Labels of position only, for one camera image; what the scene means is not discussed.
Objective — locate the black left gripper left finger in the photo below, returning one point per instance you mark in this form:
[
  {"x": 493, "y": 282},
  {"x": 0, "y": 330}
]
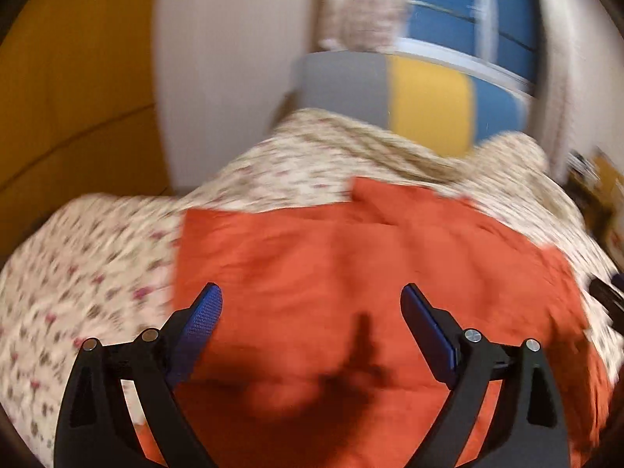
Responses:
[{"x": 94, "y": 427}]

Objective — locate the orange padded jacket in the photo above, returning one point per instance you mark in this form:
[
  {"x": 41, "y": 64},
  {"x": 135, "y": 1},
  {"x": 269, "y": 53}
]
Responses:
[{"x": 312, "y": 364}]

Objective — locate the wooden desk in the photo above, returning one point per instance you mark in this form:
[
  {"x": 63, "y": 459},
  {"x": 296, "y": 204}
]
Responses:
[{"x": 596, "y": 187}]

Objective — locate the floral bed quilt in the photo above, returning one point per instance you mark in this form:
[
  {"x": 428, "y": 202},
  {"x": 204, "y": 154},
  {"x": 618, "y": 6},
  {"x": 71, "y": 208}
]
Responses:
[{"x": 104, "y": 265}]

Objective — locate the grey yellow blue headboard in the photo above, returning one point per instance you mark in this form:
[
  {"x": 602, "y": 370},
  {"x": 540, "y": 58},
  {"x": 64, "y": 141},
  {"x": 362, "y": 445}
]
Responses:
[{"x": 435, "y": 106}]

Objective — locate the right floral curtain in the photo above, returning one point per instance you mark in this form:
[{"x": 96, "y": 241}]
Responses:
[{"x": 551, "y": 123}]

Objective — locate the floral curtain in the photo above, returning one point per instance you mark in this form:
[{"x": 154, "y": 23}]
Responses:
[
  {"x": 551, "y": 123},
  {"x": 360, "y": 25}
]

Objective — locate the wooden wardrobe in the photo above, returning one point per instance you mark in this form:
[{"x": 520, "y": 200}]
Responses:
[{"x": 78, "y": 113}]

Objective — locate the left floral curtain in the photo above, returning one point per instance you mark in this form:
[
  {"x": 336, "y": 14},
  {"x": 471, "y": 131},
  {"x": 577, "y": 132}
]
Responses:
[{"x": 360, "y": 25}]

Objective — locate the window with white frame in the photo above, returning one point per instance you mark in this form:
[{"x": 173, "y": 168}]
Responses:
[{"x": 496, "y": 40}]

